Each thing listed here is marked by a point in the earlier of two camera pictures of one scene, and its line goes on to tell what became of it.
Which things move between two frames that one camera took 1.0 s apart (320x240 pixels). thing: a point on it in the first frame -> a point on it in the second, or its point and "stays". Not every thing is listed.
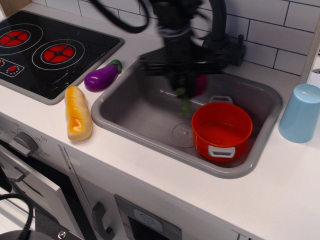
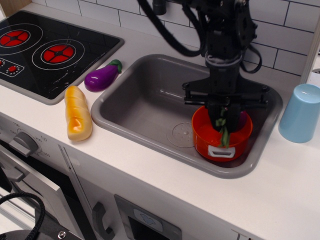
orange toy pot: x=221 y=129 stays
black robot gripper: x=179 y=59 -> x=224 y=83
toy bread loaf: x=78 y=116 stays
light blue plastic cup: x=299 y=120 stays
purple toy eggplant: x=102 y=79 stays
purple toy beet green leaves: x=180 y=90 -> x=221 y=122
